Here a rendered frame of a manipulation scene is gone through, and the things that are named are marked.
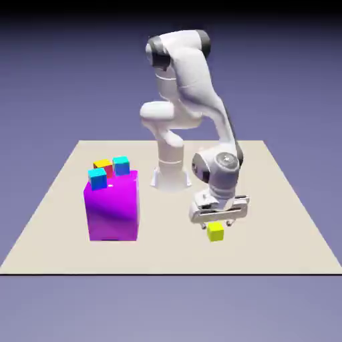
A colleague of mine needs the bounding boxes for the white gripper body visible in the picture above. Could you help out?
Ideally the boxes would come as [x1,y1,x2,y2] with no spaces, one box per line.
[188,194,251,225]

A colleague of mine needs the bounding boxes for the small cyan cube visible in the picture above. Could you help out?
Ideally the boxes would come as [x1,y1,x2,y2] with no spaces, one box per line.
[112,156,131,177]
[88,167,108,191]

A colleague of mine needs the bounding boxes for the small yellow and red cube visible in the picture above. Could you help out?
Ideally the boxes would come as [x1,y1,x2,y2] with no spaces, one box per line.
[92,158,114,180]

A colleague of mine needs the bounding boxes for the large magenta box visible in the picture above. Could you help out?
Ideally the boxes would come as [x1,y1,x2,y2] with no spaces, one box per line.
[83,170,140,242]

